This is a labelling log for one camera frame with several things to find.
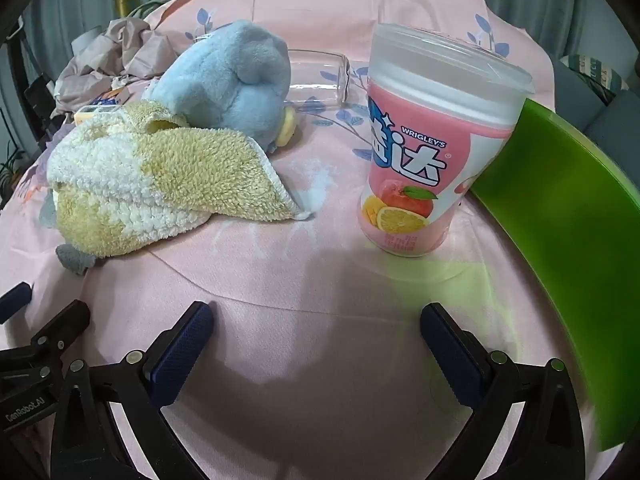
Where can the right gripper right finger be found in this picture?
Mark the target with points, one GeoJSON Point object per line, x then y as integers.
{"type": "Point", "coordinates": [459, 355]}

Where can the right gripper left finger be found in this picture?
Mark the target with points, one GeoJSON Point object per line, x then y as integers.
{"type": "Point", "coordinates": [173, 353]}

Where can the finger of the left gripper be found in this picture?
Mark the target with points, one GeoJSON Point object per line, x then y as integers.
{"type": "Point", "coordinates": [12, 301]}

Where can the yellow white fluffy towel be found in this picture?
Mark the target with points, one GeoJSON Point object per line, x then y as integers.
{"type": "Point", "coordinates": [124, 180]}

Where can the light blue plush elephant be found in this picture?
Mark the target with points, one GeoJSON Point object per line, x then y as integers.
{"type": "Point", "coordinates": [236, 77]}

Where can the grey green knitted cloth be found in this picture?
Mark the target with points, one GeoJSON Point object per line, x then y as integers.
{"type": "Point", "coordinates": [74, 260]}

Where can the pink floral cloth sheet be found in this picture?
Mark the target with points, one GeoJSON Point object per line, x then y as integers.
{"type": "Point", "coordinates": [317, 369]}

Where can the green cardboard box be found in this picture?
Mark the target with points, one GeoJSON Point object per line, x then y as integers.
{"type": "Point", "coordinates": [574, 217]}

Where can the pink Wrigley's gum jar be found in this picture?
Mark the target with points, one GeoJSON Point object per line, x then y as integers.
{"type": "Point", "coordinates": [440, 112]}

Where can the crumpled beige cloth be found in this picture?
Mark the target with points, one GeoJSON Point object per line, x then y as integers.
{"type": "Point", "coordinates": [130, 48]}

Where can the grey sofa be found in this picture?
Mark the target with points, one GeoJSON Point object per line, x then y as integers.
{"type": "Point", "coordinates": [612, 125]}

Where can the clear glass jar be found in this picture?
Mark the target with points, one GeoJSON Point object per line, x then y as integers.
{"type": "Point", "coordinates": [319, 80]}

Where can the striped cushion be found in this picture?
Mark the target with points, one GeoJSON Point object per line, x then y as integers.
{"type": "Point", "coordinates": [605, 82]}

